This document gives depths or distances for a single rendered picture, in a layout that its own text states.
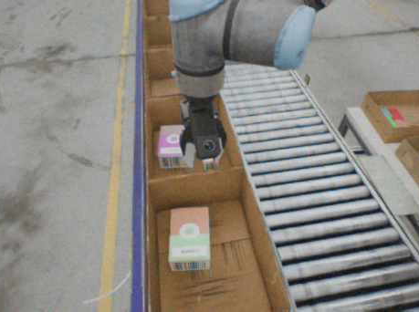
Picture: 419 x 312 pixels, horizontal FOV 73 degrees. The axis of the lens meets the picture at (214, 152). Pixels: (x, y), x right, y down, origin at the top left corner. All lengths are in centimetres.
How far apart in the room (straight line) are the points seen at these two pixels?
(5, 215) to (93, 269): 79
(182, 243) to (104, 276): 113
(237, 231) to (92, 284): 118
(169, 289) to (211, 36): 65
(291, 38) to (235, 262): 64
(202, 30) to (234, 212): 64
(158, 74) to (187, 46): 105
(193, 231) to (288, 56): 56
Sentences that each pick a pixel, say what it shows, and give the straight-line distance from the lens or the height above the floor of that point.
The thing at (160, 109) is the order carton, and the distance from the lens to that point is 115.
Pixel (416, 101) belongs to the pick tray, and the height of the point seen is 77.
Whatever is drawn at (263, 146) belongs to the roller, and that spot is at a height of 74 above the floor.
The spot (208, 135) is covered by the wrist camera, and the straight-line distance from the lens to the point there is 54.
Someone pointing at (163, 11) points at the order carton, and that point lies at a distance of 222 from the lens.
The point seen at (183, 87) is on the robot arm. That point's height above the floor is 141.
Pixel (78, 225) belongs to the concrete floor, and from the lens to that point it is 213.
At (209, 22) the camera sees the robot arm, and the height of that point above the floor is 153.
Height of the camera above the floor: 170
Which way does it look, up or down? 47 degrees down
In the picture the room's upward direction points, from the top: straight up
